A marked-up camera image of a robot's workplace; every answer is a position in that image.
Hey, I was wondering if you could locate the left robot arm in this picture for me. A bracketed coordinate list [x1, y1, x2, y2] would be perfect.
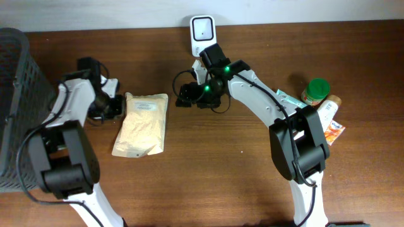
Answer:
[19, 57, 126, 226]

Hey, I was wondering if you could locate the grey plastic mesh basket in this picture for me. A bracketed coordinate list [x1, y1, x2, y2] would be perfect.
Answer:
[1, 28, 56, 193]

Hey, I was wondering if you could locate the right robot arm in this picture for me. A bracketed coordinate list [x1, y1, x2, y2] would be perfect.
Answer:
[173, 44, 330, 226]

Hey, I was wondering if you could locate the left black camera cable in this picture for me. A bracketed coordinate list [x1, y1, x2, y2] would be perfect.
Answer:
[15, 61, 111, 227]

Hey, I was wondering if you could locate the green lid jar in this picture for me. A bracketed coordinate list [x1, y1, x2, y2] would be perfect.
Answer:
[301, 78, 330, 106]

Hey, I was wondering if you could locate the beige grain pouch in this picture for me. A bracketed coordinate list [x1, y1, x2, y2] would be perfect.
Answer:
[112, 92, 169, 158]

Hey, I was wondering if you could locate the teal snack packet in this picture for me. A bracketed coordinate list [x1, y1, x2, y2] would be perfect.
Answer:
[276, 90, 307, 108]

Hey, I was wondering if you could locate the orange tissue pack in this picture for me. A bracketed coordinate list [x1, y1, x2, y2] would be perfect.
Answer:
[324, 120, 345, 146]

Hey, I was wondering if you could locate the white tube gold cap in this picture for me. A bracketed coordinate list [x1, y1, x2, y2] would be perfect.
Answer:
[317, 95, 342, 132]

